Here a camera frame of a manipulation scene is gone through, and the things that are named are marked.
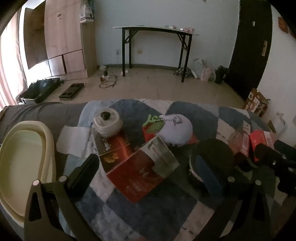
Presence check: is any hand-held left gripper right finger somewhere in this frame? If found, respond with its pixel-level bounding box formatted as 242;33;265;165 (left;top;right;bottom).
193;155;271;241

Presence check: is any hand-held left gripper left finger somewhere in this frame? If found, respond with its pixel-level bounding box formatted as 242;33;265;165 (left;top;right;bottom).
24;153;102;241

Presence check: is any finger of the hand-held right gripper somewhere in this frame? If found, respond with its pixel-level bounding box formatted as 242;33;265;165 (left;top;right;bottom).
254;143;296;173
274;140;296;153

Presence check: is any small red box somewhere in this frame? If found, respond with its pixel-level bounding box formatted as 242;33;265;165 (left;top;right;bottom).
248;129;275;163

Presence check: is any dark brown box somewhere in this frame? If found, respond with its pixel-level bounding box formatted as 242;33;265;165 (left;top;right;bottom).
95;134;134;173

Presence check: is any purple plush toy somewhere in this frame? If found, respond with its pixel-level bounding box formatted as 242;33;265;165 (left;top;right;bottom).
144;113;193;147

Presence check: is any red silver box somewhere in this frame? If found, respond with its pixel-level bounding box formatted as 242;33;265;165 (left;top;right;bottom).
106;136;180;204

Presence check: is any white round container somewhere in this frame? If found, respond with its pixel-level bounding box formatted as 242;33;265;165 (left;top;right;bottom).
93;108;124;137

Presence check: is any cream plastic basin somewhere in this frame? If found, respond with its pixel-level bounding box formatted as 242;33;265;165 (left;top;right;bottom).
0;120;57;232

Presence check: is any clear plastic packaging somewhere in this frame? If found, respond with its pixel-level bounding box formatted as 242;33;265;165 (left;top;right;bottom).
269;113;288;133

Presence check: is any white tissue sheet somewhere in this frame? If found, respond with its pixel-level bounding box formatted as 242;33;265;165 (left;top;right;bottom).
56;126;93;156

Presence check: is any printed cardboard box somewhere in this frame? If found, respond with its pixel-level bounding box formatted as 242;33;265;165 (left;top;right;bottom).
242;88;271;117

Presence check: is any blue chequered blanket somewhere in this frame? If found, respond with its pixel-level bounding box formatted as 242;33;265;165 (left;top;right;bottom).
58;99;296;241

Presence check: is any black foam tray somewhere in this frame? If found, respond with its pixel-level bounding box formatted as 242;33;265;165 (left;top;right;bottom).
59;83;85;100

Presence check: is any black bag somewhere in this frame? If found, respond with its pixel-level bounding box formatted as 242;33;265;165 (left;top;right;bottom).
215;65;229;84

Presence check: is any dark open suitcase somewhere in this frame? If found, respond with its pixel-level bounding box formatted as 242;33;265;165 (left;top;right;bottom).
16;77;62;105

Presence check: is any pink plastic bag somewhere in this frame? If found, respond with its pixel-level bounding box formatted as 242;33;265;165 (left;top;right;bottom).
200;66;216;82

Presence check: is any pile of clothes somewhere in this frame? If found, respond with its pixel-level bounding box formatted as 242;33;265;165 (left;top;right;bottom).
173;67;193;78

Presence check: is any black door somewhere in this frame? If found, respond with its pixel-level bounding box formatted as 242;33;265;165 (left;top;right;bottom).
225;0;278;101

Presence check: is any grey plastic bag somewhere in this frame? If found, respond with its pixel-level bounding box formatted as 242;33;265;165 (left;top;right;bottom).
193;58;208;72

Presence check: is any pink curtain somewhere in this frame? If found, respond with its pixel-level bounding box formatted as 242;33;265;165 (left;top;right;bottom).
0;9;27;107

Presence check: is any wooden wardrobe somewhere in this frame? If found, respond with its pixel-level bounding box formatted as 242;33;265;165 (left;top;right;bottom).
20;0;97;78

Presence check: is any black folding table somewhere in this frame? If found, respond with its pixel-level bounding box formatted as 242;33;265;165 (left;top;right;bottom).
113;24;200;83

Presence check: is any white hanging bag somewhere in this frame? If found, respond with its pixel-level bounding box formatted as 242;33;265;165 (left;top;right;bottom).
79;0;95;24

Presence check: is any black cable with adapter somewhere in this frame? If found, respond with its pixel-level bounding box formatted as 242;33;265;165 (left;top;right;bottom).
99;68;118;89

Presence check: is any red wall ornament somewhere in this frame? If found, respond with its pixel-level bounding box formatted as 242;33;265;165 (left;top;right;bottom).
277;17;288;34

